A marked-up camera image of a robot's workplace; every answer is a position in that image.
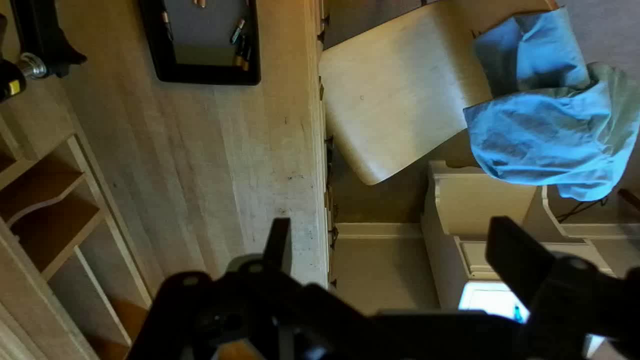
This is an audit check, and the light wooden folding chair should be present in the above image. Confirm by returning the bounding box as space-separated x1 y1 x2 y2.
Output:
319 0 557 186

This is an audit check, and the black framed picture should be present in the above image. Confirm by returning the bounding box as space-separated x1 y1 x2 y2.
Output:
135 0 262 86

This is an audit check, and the wooden shelf unit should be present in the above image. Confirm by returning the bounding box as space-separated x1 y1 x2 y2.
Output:
0 112 156 360

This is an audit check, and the light blue cloth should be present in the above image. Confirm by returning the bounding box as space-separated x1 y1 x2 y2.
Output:
463 7 640 201

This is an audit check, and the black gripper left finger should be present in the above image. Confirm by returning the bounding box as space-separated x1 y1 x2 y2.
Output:
263 218 292 273

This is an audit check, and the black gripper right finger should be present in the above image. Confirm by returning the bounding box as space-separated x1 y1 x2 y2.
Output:
485 216 554 305

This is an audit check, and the white nightstand with drawer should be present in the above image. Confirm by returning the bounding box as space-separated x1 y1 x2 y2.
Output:
421 159 640 321

